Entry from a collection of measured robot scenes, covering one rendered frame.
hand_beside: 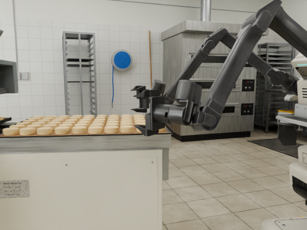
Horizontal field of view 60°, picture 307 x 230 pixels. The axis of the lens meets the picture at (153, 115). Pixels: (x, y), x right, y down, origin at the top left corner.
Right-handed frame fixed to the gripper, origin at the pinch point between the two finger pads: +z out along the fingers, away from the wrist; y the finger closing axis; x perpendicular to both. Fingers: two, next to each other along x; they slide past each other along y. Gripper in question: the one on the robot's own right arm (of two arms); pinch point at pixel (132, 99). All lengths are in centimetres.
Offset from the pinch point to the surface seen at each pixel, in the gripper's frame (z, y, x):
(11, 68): 38, 17, -47
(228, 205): -112, -100, 5
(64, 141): 46.6, -11.0, 10.7
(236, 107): -370, -42, -92
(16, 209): 60, -35, -1
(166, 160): 17.7, -21.2, 34.1
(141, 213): 29, -39, 30
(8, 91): 39, 5, -48
